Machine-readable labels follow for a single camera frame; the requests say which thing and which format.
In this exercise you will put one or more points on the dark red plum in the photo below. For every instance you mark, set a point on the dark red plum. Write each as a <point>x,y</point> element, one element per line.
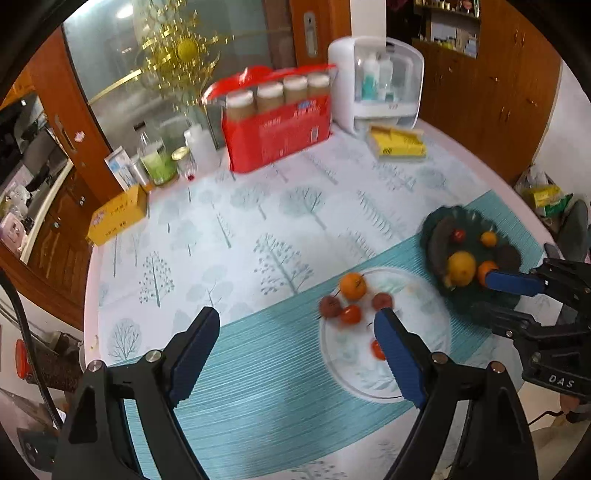
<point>328,306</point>
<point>382,301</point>

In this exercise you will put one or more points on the overripe dark banana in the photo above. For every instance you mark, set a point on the overripe dark banana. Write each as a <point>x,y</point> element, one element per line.
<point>441,230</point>

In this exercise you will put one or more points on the small glass jar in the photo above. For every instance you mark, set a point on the small glass jar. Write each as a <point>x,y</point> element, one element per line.
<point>184,164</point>

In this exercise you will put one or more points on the metal can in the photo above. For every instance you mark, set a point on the metal can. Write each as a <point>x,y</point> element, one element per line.
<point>139,174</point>

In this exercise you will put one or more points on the tree-printed tablecloth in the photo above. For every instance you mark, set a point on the tree-printed tablecloth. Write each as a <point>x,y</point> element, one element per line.
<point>231,221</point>

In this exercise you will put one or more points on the wooden cabinet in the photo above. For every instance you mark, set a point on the wooden cabinet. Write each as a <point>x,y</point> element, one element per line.
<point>485,101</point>

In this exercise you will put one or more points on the yellow plastic bag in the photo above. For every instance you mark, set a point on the yellow plastic bag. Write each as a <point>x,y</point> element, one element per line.
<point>547,198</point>

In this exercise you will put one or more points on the labelled orange tangerine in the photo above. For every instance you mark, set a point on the labelled orange tangerine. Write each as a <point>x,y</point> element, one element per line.
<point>353,285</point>

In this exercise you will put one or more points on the red plastic package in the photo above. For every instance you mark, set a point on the red plastic package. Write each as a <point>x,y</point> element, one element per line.
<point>277,134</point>

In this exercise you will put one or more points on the white squeeze bottle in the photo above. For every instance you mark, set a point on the white squeeze bottle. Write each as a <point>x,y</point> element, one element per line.
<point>201,148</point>

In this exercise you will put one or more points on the green-labelled clear bottle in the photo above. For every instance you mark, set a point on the green-labelled clear bottle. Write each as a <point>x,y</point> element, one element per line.
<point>158,164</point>

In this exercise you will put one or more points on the small orange tangerine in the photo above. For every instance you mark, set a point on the small orange tangerine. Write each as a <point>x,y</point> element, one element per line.
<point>488,238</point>

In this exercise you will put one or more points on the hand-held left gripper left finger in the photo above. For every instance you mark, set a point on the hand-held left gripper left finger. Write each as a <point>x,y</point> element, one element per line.
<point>194,350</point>

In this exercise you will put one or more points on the white-lidded jar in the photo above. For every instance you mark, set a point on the white-lidded jar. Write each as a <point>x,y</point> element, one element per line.
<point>240,105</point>
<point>269,96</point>
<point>318,84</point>
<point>295,88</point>

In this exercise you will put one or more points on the white clear-door storage box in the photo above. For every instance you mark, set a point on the white clear-door storage box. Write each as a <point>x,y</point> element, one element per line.
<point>344,83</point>

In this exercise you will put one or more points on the gold door ornament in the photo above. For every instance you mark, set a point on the gold door ornament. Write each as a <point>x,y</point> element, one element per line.
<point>183,50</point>

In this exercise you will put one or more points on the teal-labelled white bottle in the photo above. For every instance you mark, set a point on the teal-labelled white bottle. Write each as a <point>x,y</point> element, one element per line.
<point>369,77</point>

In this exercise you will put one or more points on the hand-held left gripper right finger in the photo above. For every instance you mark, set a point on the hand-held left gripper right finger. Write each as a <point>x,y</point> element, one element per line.
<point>399,355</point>

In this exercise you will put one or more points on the yellow tissue pack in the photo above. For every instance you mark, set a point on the yellow tissue pack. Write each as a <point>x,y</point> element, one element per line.
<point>397,142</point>

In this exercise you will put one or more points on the large orange tangerine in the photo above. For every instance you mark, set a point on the large orange tangerine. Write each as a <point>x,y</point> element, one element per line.
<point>484,270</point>

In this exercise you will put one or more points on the person's right hand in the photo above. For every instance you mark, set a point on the person's right hand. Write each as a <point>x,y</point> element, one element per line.
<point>571,404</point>

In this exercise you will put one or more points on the dark green scalloped plate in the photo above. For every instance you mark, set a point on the dark green scalloped plate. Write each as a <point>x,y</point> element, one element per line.
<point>434,277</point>

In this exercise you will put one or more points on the dark brown avocado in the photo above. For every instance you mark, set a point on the dark brown avocado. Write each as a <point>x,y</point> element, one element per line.
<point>508,256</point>

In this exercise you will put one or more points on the red round container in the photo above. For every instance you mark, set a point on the red round container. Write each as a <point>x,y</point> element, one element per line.
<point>21,360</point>

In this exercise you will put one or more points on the yellow cardboard box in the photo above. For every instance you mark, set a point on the yellow cardboard box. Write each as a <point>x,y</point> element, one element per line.
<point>117,214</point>

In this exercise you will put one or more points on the white and blue carton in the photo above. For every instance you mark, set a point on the white and blue carton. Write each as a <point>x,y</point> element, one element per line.
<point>119,168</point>

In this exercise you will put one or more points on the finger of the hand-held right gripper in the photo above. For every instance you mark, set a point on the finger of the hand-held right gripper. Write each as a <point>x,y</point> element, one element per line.
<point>503,316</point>
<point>512,282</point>

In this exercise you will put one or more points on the red cherry tomato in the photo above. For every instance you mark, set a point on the red cherry tomato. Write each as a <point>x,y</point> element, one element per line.
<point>351,314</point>
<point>458,236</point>
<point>377,349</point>

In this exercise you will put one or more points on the yellow orange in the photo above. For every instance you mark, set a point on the yellow orange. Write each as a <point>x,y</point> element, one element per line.
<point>461,268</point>

